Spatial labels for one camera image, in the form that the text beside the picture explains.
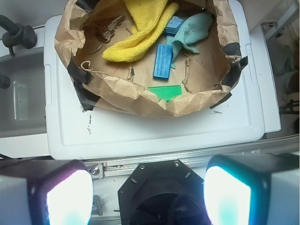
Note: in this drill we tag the brown paper bag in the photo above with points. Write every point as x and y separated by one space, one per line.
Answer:
206 79

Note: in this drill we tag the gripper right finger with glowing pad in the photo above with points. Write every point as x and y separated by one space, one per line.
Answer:
253 189

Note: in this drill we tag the bunch of metal keys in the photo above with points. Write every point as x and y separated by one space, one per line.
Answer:
100 33

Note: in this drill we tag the black clamp knob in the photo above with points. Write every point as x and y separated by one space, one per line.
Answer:
17 34

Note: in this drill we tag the green flat plastic piece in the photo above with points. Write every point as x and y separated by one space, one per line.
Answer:
166 93

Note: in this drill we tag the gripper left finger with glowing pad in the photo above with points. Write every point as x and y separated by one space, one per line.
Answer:
45 192

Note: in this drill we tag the yellow microfiber cloth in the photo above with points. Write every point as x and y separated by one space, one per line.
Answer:
151 18

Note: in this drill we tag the clear plastic container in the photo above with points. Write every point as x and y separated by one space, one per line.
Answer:
22 103

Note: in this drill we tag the blue block under cloth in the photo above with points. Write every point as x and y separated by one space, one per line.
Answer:
173 26

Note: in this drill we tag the white plastic bin lid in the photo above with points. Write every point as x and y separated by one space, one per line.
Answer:
77 134

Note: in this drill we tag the teal microfiber cloth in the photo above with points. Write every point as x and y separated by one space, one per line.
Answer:
193 30

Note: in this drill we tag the long blue block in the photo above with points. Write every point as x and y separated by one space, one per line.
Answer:
163 60

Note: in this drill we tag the black octagonal mount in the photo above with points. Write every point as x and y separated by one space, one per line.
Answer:
163 193

